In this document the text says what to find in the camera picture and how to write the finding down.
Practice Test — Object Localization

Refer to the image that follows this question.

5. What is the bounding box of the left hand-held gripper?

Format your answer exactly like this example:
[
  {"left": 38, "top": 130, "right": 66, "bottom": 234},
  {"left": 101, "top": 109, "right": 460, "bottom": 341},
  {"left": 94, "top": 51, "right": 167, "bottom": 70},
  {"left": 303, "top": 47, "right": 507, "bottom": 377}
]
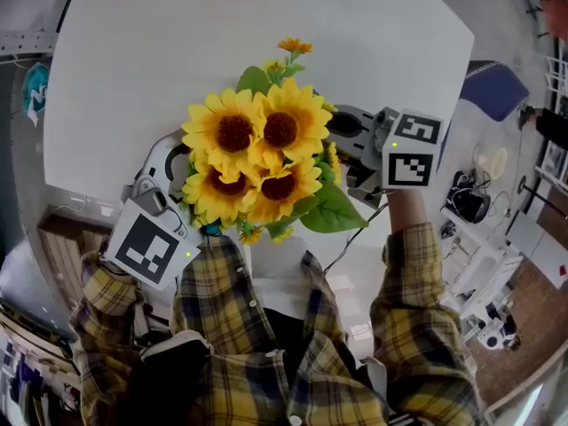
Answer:
[{"left": 105, "top": 131, "right": 202, "bottom": 290}]

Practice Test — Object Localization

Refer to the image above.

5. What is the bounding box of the blue padded chair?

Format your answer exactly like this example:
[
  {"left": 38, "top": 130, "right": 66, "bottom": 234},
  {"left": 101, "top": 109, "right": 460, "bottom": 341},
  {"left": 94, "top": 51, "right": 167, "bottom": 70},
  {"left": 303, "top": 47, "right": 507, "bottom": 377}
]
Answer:
[{"left": 458, "top": 59, "right": 531, "bottom": 124}]

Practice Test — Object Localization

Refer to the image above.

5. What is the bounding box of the wooden slatted crate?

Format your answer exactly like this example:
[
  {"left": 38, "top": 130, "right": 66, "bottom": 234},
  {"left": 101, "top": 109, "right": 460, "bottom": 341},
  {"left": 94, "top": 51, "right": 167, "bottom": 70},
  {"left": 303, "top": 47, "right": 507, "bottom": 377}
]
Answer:
[{"left": 37, "top": 213, "right": 114, "bottom": 304}]

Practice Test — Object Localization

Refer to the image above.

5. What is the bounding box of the white plastic basin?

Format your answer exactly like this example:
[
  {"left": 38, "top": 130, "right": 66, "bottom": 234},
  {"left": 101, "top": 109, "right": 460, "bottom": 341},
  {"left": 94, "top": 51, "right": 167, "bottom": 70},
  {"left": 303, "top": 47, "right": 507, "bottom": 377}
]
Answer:
[{"left": 471, "top": 143, "right": 509, "bottom": 180}]

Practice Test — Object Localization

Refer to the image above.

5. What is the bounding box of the person's right forearm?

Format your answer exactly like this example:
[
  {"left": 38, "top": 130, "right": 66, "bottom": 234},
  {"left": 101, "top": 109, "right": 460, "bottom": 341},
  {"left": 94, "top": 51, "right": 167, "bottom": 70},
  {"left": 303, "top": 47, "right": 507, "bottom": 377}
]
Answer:
[{"left": 370, "top": 187, "right": 449, "bottom": 323}]

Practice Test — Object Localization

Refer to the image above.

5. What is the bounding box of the person's left forearm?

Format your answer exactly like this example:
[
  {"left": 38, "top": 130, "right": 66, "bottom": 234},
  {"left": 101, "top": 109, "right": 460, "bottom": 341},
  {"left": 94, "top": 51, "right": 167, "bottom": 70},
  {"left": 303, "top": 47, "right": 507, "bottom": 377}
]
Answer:
[{"left": 81, "top": 250, "right": 146, "bottom": 321}]

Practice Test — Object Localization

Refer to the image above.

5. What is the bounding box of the flower pot with yellow sunflowers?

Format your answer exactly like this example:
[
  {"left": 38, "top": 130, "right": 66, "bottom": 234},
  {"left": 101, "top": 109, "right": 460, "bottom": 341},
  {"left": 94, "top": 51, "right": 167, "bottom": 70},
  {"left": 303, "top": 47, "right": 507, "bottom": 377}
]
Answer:
[{"left": 180, "top": 37, "right": 370, "bottom": 246}]

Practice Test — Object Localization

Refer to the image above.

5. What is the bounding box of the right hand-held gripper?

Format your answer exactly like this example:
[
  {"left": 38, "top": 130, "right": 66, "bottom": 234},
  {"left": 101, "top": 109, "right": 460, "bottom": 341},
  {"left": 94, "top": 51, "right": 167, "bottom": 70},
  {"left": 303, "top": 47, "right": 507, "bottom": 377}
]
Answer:
[{"left": 327, "top": 104, "right": 446, "bottom": 209}]

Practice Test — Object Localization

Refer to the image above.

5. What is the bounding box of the red chair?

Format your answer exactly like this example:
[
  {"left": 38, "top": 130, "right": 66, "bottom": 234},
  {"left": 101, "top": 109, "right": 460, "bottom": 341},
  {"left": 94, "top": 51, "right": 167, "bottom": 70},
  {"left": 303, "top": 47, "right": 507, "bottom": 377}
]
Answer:
[{"left": 538, "top": 0, "right": 568, "bottom": 42}]

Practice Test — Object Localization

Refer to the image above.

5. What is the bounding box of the teal sticker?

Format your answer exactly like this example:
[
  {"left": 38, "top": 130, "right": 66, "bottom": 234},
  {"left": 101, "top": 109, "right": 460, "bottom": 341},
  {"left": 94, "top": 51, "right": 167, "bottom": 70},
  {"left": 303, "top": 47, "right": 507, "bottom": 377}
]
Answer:
[{"left": 21, "top": 61, "right": 51, "bottom": 127}]

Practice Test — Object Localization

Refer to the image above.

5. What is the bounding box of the thin black cable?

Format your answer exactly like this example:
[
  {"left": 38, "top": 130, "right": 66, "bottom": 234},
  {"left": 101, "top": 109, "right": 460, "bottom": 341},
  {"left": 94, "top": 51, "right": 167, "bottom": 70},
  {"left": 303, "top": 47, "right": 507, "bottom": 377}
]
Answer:
[{"left": 322, "top": 201, "right": 388, "bottom": 275}]

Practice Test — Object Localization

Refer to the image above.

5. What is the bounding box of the person's torso in plaid shirt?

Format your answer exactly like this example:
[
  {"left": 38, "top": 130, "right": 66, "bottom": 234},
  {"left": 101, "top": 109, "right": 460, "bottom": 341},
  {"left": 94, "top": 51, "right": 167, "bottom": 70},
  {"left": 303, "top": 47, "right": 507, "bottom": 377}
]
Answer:
[{"left": 68, "top": 233, "right": 485, "bottom": 426}]

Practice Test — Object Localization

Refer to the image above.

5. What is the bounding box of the black headset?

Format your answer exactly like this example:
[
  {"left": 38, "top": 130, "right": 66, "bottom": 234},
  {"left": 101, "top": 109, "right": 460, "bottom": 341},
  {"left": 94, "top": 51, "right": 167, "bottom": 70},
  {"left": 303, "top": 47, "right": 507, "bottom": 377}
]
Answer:
[{"left": 448, "top": 170, "right": 493, "bottom": 225}]

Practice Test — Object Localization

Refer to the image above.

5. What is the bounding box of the white shelf unit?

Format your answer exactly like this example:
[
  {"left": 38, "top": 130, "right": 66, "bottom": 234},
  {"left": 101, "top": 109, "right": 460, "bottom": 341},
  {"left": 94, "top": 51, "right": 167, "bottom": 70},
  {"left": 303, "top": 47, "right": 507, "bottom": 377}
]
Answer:
[{"left": 441, "top": 209, "right": 525, "bottom": 350}]

